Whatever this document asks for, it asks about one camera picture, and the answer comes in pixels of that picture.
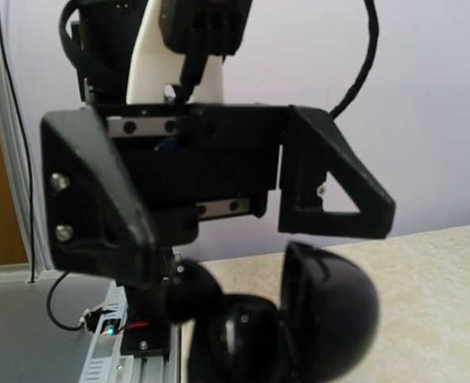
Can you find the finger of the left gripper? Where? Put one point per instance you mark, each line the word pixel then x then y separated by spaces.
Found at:
pixel 314 148

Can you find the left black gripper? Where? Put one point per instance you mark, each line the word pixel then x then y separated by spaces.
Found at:
pixel 120 181

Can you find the black earbud charging case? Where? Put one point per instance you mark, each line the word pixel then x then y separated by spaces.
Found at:
pixel 322 327

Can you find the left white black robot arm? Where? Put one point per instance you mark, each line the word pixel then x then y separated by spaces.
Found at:
pixel 98 38

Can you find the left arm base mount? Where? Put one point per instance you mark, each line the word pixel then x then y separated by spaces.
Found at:
pixel 144 319

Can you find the front aluminium rail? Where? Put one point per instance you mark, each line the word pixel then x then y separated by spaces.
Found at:
pixel 104 363

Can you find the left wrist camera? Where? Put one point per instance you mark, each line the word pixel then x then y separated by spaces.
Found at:
pixel 184 44

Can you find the left aluminium frame post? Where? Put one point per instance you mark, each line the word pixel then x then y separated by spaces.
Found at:
pixel 19 165

